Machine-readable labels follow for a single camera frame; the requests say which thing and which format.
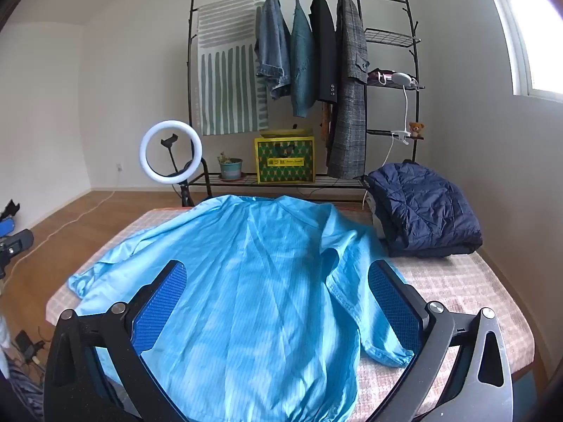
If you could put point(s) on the grey striped hanging cloth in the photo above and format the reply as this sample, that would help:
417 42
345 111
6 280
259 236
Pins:
228 88

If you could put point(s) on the window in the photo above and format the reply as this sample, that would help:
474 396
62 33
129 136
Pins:
541 30

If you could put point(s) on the dark red folded cloth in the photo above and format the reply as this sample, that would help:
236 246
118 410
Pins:
378 75

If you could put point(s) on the teal knit sweater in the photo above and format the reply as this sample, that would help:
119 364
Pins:
302 61

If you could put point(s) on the yellow and green box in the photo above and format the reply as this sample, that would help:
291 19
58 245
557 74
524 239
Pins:
286 162

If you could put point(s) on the black blazer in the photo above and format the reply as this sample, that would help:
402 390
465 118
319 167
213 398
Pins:
324 52

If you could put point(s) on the white clip lamp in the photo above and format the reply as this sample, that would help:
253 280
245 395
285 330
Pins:
402 78

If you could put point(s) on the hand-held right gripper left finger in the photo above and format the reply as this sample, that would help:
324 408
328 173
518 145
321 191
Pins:
162 303

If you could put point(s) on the small brown teddy bear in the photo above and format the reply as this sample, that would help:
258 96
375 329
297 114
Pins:
416 129

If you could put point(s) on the small potted plant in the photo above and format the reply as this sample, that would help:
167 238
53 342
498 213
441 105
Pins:
231 169

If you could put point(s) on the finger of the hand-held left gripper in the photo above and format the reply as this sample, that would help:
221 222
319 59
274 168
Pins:
5 225

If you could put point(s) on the person's dark striped clothing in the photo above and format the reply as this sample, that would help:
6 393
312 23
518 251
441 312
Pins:
20 395

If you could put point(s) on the grey plaid coat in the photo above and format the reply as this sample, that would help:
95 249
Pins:
349 96

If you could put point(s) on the navy quilted jacket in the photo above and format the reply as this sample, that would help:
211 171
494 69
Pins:
422 202

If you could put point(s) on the blue denim jacket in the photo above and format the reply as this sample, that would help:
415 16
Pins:
270 48

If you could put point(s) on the black metal clothes rack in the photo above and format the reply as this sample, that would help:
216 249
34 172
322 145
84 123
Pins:
191 30

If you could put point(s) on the light blue pinstriped shirt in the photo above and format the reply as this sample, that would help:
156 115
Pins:
264 294

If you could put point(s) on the black power adapter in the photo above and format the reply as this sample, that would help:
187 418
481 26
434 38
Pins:
24 340

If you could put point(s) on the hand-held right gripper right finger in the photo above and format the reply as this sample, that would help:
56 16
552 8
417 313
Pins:
393 303

